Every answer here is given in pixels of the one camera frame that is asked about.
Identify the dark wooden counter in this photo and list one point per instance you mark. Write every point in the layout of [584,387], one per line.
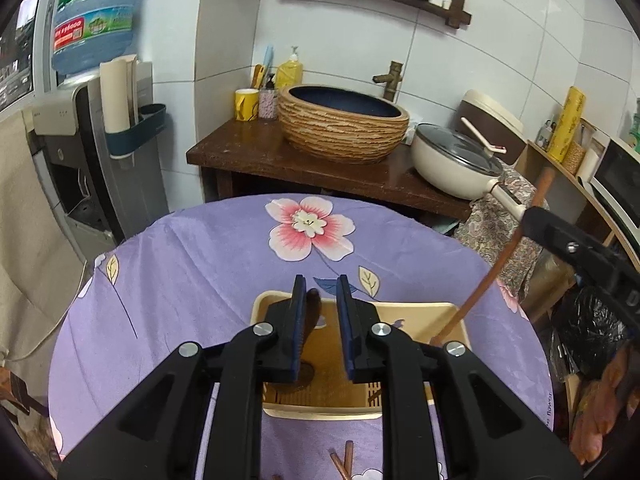
[240,145]

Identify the yellow dish soap bottle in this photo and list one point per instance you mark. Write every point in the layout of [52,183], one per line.
[289,74]

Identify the black plastic bag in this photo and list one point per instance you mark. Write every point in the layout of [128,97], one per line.
[590,330]

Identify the light wooden shelf unit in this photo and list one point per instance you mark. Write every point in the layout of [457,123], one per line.
[565,197]

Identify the white microwave oven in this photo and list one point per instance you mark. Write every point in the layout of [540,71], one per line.
[617,180]

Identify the brown and cream rice cooker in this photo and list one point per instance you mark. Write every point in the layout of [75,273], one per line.
[500,117]

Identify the cream plastic utensil holder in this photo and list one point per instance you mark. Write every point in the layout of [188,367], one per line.
[320,408]

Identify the blue cup holder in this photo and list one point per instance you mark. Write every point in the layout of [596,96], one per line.
[137,135]

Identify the grey water dispenser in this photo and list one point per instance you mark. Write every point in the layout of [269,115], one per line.
[65,115]

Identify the floral toothbrush cup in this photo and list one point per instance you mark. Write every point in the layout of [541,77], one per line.
[267,104]

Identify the dark wooden chair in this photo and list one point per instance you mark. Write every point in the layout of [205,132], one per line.
[15,390]

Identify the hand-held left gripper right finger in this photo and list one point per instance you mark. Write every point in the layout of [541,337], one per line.
[344,315]

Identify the paisley floral cloth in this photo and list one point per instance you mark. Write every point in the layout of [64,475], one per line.
[485,232]

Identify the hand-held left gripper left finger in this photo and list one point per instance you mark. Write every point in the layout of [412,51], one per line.
[299,315]

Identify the white paper cup stack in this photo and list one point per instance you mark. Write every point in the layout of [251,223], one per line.
[116,95]

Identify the white paper towel roll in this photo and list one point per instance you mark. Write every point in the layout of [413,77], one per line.
[588,164]

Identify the white rice paddle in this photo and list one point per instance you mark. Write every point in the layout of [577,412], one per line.
[480,135]

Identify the blue toothbrush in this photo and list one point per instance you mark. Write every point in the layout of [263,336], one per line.
[268,60]

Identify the yellow mug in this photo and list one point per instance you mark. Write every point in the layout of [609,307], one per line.
[246,105]

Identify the purple floral tablecloth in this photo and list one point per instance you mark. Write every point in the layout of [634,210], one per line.
[200,270]

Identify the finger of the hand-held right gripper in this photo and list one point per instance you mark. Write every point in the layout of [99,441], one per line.
[555,232]

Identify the cream pot with glass lid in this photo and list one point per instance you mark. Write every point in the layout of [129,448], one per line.
[440,172]

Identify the brass faucet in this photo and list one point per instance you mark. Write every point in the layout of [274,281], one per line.
[391,80]

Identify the yellow wrap roll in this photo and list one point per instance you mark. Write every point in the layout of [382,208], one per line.
[566,125]

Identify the orange cloth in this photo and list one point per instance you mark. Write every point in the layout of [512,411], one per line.
[600,410]

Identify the woven pattern sink basin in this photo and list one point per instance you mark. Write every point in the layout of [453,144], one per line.
[340,130]

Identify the brown wooden chopstick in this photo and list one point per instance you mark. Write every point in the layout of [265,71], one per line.
[336,467]
[376,397]
[480,290]
[348,460]

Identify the blue water jug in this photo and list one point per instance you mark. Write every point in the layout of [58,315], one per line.
[95,15]

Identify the sliding glass window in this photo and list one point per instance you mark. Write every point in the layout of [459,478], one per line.
[15,60]

